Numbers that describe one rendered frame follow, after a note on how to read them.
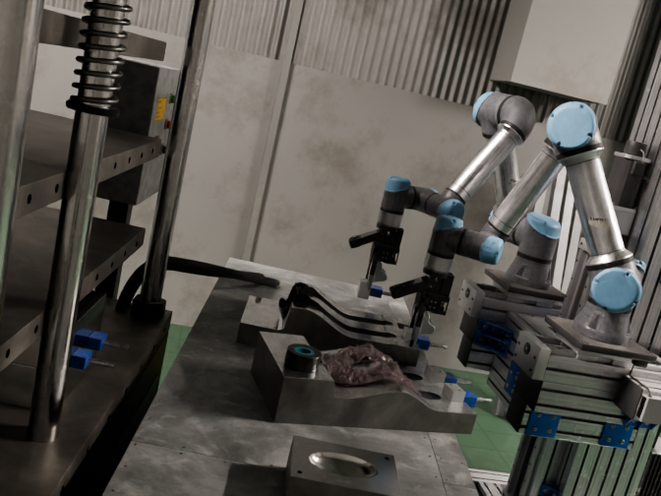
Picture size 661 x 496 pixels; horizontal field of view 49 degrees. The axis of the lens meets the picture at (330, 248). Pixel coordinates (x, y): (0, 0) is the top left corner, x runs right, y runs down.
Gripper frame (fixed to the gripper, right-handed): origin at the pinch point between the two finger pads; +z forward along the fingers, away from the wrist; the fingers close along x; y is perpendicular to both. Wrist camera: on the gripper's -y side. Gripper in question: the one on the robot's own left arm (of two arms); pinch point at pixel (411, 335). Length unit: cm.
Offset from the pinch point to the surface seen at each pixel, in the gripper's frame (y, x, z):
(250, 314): -45.8, 1.2, 4.5
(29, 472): -74, -83, 12
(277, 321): -37.8, 0.3, 4.5
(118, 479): -59, -82, 11
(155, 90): -85, 13, -50
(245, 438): -40, -59, 11
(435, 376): 4.8, -20.0, 3.3
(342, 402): -20.2, -45.1, 4.4
